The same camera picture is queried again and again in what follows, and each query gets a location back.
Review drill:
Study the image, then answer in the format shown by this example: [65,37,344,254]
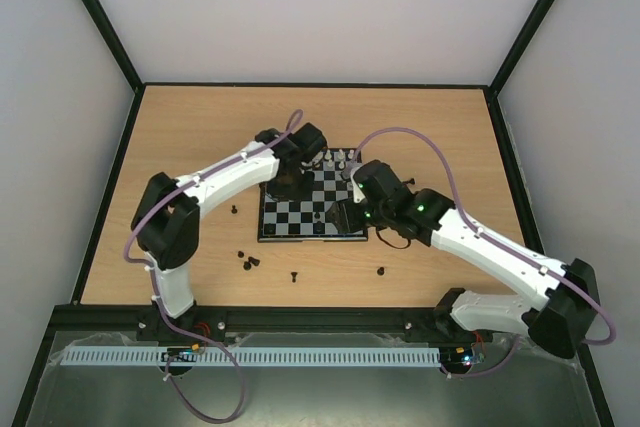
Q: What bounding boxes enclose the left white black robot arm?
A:
[123,123,327,319]

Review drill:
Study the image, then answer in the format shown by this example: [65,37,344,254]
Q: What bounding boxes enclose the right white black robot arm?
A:
[327,160,599,359]

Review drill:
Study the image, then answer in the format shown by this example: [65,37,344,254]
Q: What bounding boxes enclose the right circuit board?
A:
[439,344,486,368]

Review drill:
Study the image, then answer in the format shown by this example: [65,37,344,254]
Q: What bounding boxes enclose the circuit board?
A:
[159,344,207,363]
[439,344,486,368]

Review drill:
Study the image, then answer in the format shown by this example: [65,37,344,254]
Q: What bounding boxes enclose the left circuit board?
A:
[159,344,207,363]

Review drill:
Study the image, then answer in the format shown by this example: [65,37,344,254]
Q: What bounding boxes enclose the black and silver chessboard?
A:
[257,148,368,243]

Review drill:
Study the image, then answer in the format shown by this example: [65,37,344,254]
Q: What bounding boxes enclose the white king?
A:
[314,151,324,168]

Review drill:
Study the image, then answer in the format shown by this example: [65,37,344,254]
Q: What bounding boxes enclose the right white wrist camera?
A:
[350,168,366,204]

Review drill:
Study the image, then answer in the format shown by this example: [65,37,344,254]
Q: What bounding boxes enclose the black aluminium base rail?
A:
[49,304,581,343]

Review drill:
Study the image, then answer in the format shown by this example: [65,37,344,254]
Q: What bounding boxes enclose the light blue slotted cable duct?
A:
[60,346,441,368]

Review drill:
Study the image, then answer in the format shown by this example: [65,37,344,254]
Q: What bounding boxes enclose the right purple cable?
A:
[349,127,617,381]

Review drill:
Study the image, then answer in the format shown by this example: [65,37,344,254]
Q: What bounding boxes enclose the left black frame post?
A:
[81,0,143,93]

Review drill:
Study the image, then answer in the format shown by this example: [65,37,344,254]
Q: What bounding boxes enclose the black frame post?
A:
[81,0,143,93]
[489,0,556,97]

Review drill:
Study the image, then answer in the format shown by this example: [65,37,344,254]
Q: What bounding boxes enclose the right black frame post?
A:
[489,0,556,97]

